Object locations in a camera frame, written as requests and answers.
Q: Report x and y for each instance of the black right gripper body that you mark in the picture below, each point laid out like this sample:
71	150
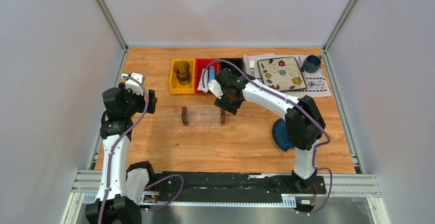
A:
227	102

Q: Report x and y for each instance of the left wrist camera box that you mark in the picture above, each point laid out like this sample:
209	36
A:
134	82

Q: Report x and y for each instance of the floral square ceramic plate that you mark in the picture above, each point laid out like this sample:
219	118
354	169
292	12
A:
282	74

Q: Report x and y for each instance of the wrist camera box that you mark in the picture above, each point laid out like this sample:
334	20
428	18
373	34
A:
134	82
215	88

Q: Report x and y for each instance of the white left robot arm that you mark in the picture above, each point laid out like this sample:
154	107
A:
120	190

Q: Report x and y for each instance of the clear textured glass tray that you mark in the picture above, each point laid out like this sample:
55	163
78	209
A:
171	122

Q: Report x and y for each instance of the white toothpaste tube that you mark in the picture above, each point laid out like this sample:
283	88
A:
203	80

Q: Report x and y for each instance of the blue shell shaped dish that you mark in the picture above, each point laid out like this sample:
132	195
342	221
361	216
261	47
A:
280	137

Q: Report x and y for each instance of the clear textured toiletry holder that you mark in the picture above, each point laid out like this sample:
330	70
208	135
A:
202	116

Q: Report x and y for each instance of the blue toothpaste tube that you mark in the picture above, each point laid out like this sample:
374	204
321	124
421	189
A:
211	73

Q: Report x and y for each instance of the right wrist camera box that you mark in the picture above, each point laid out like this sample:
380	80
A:
215	88

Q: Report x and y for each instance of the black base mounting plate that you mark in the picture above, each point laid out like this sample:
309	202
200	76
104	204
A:
214	187

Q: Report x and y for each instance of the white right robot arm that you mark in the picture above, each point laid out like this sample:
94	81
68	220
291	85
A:
304	124

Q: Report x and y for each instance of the pink handled fork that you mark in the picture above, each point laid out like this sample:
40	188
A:
252	68

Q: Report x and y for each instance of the grey left frame post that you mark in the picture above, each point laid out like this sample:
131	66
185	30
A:
112	24

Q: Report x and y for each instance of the pink handled knife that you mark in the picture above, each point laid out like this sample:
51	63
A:
301	64

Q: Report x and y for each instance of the yellow plastic bin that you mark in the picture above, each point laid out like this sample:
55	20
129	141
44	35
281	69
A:
175	86

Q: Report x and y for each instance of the white patterned placemat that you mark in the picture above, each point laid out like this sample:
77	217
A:
317	85

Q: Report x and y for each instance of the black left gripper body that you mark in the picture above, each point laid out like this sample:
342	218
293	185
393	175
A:
134	103

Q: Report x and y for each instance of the red plastic bin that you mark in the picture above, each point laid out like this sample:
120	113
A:
200	64

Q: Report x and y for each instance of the blue ceramic mug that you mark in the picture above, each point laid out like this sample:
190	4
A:
312	63

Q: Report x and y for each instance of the black plastic bin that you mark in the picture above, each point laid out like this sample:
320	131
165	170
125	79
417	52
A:
236	61

